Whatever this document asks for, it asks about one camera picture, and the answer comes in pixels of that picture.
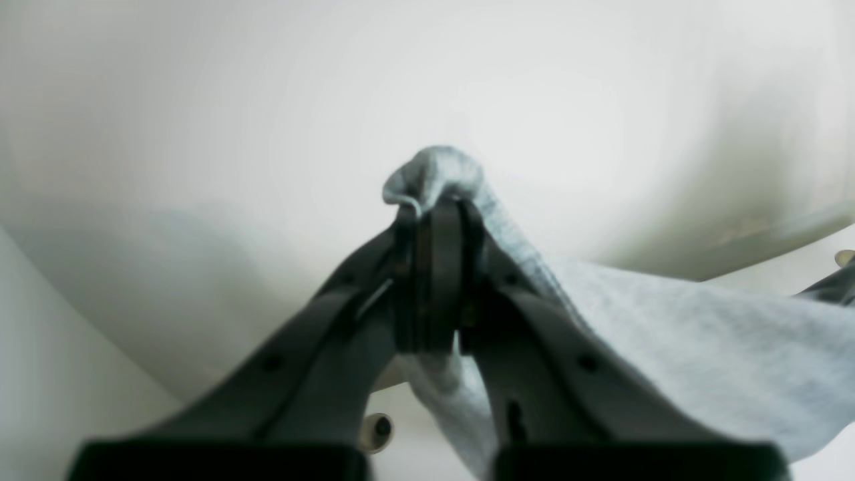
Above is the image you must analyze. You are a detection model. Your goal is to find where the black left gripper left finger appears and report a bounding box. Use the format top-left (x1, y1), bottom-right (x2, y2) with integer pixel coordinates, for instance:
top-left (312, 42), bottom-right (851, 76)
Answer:
top-left (68, 205), bottom-right (417, 480)

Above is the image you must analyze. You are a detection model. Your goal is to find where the right table cable grommet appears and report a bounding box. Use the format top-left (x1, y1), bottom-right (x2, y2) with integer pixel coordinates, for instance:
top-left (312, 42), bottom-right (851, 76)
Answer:
top-left (357, 413), bottom-right (395, 456)

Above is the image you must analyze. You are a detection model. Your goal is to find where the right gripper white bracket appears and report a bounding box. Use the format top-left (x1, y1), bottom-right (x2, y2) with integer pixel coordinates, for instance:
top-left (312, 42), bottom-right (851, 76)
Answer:
top-left (795, 249), bottom-right (854, 307)

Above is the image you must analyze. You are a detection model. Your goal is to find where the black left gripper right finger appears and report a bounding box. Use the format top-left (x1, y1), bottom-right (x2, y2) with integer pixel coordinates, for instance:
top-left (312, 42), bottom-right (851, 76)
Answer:
top-left (431, 200), bottom-right (789, 480)

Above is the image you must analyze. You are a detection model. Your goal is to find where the grey t-shirt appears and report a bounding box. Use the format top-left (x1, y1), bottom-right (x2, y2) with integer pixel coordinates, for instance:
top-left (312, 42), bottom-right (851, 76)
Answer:
top-left (382, 146), bottom-right (854, 463)

